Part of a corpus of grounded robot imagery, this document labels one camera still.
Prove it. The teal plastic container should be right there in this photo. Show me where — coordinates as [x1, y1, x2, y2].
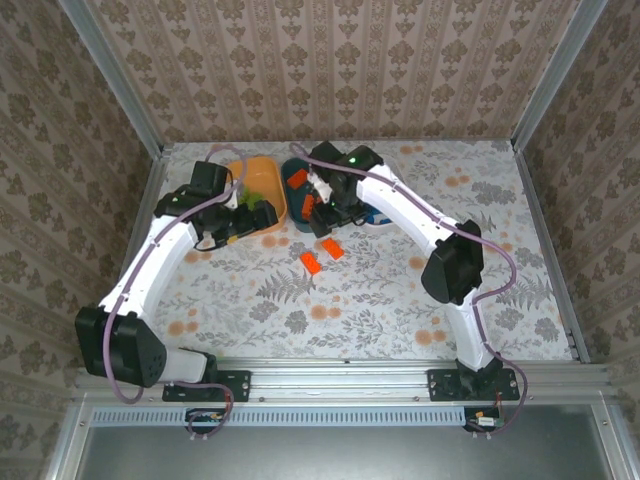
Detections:
[279, 157, 351, 235]

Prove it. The orange plastic container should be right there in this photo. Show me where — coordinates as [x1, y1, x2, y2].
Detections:
[222, 156, 288, 239]

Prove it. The white plastic container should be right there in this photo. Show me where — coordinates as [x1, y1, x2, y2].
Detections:
[349, 155, 409, 231]

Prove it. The floral patterned table cover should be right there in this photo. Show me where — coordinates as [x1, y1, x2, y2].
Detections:
[139, 140, 574, 362]

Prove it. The small electrical connector plug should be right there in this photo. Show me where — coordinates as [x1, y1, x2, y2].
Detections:
[463, 407, 502, 434]
[185, 407, 232, 435]

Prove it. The grey metal panel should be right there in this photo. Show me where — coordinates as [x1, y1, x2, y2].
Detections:
[74, 404, 619, 480]

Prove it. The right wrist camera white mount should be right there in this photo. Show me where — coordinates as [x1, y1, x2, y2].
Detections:
[308, 172, 332, 202]

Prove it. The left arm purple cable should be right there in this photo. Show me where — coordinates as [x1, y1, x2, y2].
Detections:
[104, 143, 249, 444]

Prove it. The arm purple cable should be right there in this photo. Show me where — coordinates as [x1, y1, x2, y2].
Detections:
[104, 143, 249, 444]
[289, 142, 529, 440]

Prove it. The aluminum base mounting rail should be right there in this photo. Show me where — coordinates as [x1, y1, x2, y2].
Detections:
[74, 357, 617, 404]

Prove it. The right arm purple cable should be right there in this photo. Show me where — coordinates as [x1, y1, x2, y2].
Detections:
[289, 142, 529, 440]

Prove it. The aluminum frame post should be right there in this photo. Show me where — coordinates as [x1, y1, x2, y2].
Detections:
[510, 0, 610, 151]
[57, 0, 166, 159]

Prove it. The grey slotted cable duct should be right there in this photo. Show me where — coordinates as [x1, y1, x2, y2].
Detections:
[91, 405, 470, 428]

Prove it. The aluminum lower frame bar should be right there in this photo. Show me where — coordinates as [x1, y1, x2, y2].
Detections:
[42, 394, 94, 480]
[592, 399, 640, 480]

